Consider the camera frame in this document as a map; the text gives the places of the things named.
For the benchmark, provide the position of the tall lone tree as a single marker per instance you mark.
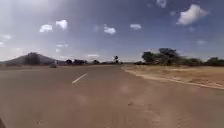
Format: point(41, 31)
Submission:
point(116, 59)

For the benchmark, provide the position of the row of distant trees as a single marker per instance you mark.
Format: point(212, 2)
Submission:
point(79, 62)

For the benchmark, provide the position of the grey asphalt road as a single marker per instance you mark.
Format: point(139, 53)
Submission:
point(100, 100)

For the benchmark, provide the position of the pale vehicle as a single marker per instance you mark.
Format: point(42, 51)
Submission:
point(52, 65)

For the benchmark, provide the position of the dry yellow grass verge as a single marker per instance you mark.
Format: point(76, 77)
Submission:
point(186, 73)

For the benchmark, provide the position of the distant hill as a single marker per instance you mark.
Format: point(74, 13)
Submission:
point(18, 60)

